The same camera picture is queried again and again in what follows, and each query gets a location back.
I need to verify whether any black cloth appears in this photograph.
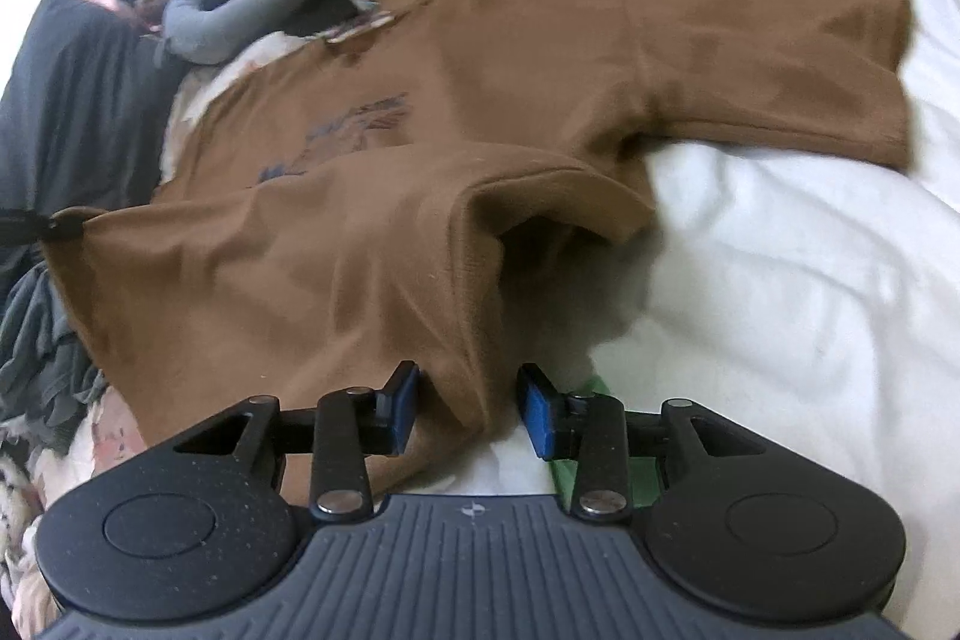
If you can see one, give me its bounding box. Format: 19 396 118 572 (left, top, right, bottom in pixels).
277 0 361 37

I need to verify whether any grey garment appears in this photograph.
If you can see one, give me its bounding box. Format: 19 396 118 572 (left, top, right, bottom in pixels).
0 265 110 446

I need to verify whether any small printed packet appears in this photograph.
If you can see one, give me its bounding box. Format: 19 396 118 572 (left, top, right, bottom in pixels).
322 0 395 43

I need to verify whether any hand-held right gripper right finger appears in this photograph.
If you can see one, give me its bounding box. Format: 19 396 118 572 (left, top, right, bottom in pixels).
516 362 751 522

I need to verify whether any floral beige cloth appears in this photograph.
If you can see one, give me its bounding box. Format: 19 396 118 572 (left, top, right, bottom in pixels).
0 385 147 611

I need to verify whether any brown t-shirt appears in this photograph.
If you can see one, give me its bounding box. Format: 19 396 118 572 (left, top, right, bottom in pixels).
41 0 912 513

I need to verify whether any white printed blanket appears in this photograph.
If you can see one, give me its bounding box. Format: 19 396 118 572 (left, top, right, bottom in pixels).
161 0 960 640

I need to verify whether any dark grey pillow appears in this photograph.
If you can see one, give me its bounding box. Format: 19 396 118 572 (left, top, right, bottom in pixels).
0 0 185 251

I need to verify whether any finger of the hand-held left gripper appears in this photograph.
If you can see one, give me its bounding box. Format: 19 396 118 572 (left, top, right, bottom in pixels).
0 209 82 245

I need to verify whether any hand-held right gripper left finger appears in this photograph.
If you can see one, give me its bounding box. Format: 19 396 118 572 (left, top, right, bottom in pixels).
172 361 421 522

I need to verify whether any grey neck pillow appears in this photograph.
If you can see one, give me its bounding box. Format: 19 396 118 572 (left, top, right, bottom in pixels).
161 0 323 65

